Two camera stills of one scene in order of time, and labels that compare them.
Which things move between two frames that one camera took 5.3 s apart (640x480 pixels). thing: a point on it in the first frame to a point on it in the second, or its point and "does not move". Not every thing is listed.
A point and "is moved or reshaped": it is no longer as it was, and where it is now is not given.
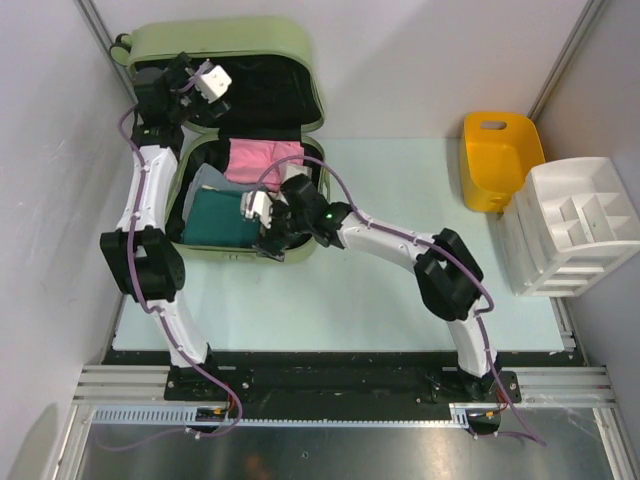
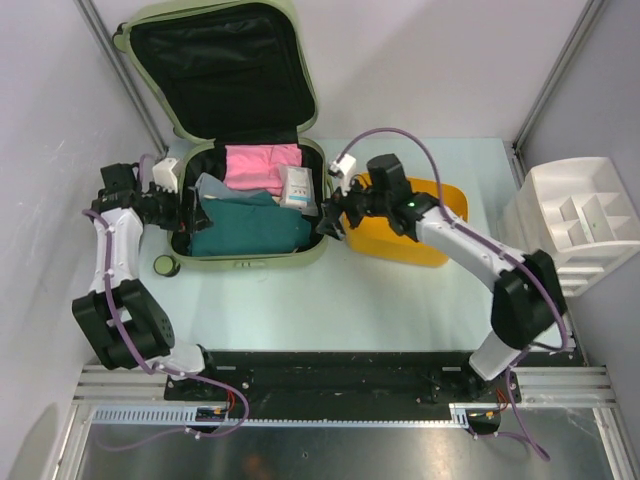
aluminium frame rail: x=559 y=386 does not move
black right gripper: x=265 y=246 to x=330 y=224
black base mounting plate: x=285 y=385 does not move
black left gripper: x=181 y=69 to x=203 y=220
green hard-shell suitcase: x=249 y=147 is moved or reshaped
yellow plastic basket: x=497 y=152 to x=376 y=239
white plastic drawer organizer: x=572 y=223 does not move
